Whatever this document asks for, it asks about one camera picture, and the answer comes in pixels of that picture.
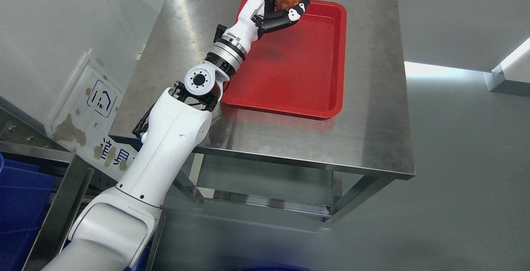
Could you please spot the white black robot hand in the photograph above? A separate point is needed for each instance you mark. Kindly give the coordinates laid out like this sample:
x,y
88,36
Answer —
x,y
258,17

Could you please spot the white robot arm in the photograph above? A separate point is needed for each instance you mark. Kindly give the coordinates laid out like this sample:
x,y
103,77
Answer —
x,y
112,232

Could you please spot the red plastic tray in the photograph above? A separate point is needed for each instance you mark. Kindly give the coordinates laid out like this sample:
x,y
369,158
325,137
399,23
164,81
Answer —
x,y
298,71

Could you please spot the stainless steel table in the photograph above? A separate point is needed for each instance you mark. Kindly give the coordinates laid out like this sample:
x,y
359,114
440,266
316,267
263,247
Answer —
x,y
366,146

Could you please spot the white worn sign board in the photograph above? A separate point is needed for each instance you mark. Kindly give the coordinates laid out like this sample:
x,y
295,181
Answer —
x,y
82,117

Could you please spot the blue bin lower left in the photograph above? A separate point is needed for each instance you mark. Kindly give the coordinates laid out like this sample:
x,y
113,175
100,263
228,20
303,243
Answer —
x,y
24,194

